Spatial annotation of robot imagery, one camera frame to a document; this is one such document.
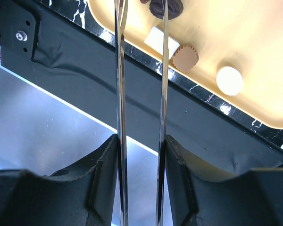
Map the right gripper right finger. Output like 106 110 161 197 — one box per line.
166 136 283 226

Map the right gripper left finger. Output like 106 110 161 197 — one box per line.
0 134 119 226

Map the white rectangular chocolate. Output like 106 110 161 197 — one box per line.
144 26 180 59

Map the dark oval chocolate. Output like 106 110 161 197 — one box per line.
149 0 183 20

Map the white round chocolate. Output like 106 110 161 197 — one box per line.
216 66 243 96

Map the brown round chocolate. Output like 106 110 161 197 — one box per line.
172 45 199 73

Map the orange plastic tray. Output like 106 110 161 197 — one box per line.
88 0 283 129

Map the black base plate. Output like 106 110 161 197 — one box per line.
0 0 283 173

